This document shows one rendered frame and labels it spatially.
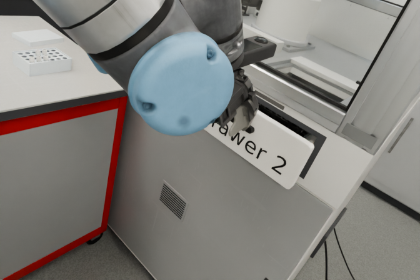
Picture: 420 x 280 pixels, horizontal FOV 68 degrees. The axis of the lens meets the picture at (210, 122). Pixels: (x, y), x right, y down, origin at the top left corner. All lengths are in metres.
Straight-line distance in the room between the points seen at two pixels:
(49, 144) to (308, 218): 0.69
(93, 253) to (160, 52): 1.31
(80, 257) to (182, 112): 1.27
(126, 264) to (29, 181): 0.61
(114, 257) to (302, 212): 0.91
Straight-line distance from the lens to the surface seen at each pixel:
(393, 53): 0.62
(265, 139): 0.65
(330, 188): 0.70
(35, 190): 1.04
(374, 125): 0.64
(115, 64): 0.22
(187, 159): 0.91
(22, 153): 0.93
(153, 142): 1.01
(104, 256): 1.46
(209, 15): 0.37
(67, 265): 1.44
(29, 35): 1.21
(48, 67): 0.99
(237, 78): 0.50
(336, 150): 0.67
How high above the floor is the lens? 1.20
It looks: 29 degrees down
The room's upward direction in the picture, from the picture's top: 18 degrees clockwise
